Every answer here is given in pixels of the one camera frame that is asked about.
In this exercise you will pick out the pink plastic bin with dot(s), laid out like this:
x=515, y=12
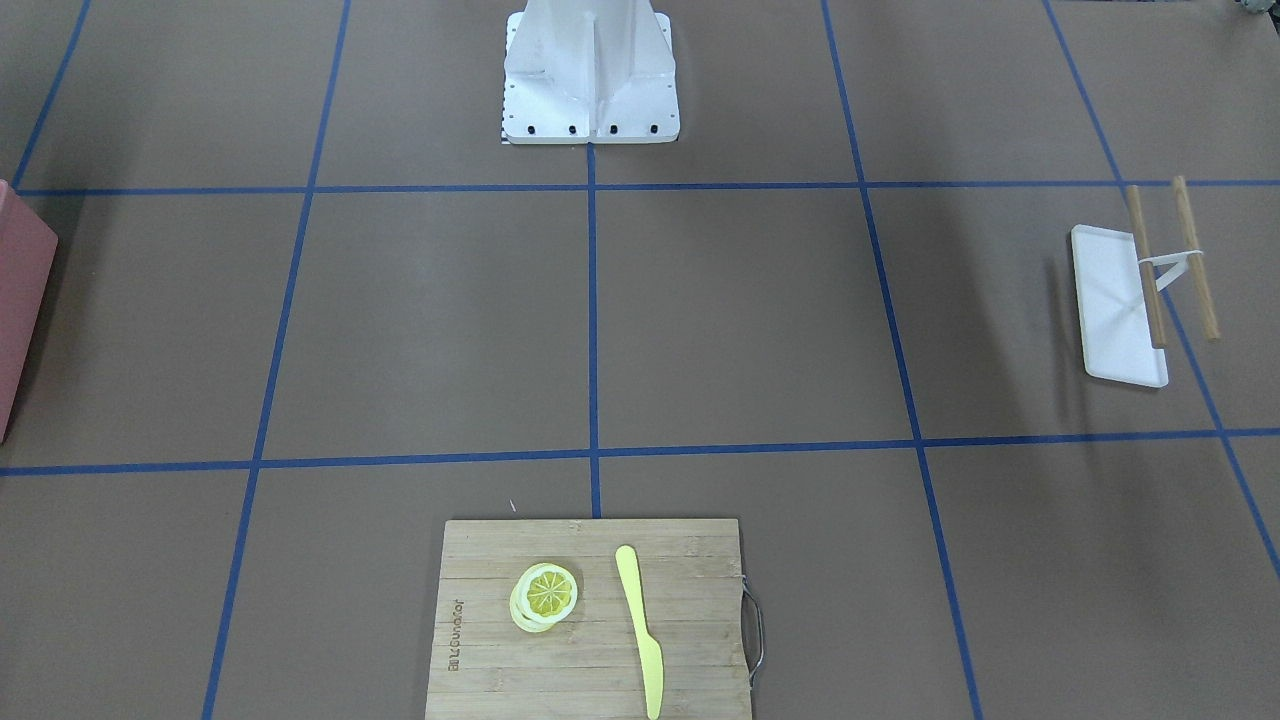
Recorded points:
x=28, y=246

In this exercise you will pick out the bamboo cutting board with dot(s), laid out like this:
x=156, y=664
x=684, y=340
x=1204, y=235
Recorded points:
x=586, y=667

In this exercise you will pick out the lemon slice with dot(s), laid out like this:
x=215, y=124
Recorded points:
x=542, y=597

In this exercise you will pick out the yellow plastic knife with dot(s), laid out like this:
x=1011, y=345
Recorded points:
x=648, y=648

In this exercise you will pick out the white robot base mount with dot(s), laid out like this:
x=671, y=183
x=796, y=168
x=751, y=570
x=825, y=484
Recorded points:
x=589, y=72

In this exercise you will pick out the white rectangular tray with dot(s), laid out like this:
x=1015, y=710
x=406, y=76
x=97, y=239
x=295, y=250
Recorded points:
x=1114, y=326

